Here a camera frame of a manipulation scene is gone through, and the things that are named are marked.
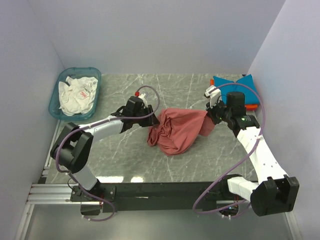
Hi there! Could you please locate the folded orange t-shirt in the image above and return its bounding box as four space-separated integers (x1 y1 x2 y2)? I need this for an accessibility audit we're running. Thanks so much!
207 75 260 111

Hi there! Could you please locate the teal plastic bin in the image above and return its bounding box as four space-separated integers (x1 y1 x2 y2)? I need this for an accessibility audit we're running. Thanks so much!
48 67 102 122

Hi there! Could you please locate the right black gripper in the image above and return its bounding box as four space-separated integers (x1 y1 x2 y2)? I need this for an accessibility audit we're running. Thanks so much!
206 97 232 125

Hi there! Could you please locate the folded blue t-shirt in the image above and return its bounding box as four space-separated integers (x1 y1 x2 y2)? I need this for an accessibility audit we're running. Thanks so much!
219 74 260 105

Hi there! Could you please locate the black base beam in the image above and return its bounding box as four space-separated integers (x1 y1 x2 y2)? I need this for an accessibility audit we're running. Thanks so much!
70 181 243 212

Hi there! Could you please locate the aluminium frame rail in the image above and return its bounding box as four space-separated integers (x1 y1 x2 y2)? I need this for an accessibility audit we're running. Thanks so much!
13 167 83 240

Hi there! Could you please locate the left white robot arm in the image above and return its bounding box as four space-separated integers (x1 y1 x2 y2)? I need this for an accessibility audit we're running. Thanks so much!
50 92 160 201

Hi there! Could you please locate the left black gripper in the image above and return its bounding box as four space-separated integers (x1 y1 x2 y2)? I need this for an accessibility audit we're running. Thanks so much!
133 104 160 127

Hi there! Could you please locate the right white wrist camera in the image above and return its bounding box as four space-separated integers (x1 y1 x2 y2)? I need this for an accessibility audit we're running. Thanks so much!
204 85 222 108

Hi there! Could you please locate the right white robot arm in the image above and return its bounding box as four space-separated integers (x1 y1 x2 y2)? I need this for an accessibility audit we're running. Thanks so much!
204 88 300 217

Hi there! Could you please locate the crumpled white t-shirt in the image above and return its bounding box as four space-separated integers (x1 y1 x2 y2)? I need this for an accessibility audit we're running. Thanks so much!
58 76 98 116

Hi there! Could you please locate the dusty red t-shirt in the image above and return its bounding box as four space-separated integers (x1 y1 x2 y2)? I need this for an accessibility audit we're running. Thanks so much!
147 108 215 156

